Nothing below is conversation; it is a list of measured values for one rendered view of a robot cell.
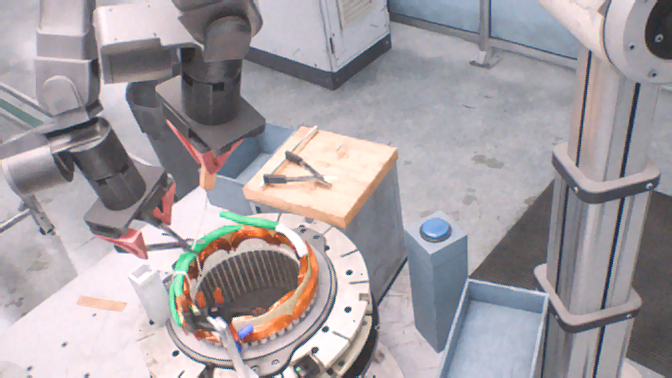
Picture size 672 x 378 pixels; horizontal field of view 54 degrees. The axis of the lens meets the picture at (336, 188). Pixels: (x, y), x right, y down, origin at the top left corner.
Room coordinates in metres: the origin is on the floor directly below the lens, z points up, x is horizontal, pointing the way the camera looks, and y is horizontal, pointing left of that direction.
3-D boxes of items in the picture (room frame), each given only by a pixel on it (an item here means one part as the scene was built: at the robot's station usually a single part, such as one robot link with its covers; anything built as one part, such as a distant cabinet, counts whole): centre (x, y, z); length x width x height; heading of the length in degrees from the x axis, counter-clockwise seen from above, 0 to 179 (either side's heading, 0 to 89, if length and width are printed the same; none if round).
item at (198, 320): (0.48, 0.17, 1.21); 0.04 x 0.04 x 0.03; 44
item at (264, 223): (0.67, 0.11, 1.15); 0.15 x 0.04 x 0.02; 44
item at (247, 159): (0.98, 0.14, 0.92); 0.17 x 0.11 x 0.28; 143
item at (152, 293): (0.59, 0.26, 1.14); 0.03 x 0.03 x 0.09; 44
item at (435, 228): (0.72, -0.14, 1.04); 0.04 x 0.04 x 0.01
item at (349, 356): (0.53, 0.02, 1.06); 0.09 x 0.04 x 0.01; 134
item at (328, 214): (0.89, 0.02, 1.05); 0.20 x 0.19 x 0.02; 53
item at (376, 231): (0.89, 0.02, 0.91); 0.19 x 0.19 x 0.26; 53
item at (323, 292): (0.61, 0.14, 1.05); 0.22 x 0.22 x 0.12
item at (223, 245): (0.67, 0.19, 1.12); 0.06 x 0.02 x 0.04; 134
